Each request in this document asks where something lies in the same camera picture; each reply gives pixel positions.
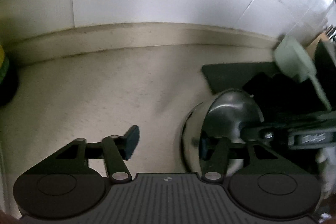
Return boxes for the steel bowl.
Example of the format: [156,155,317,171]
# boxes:
[180,89,264,175]

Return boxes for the black gas stove burner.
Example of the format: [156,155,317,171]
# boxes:
[201,50,335,121]

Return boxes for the pale green cup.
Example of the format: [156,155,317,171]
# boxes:
[273,36,331,111]

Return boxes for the yellow green label bottle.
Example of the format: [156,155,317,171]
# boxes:
[0,43,21,109]

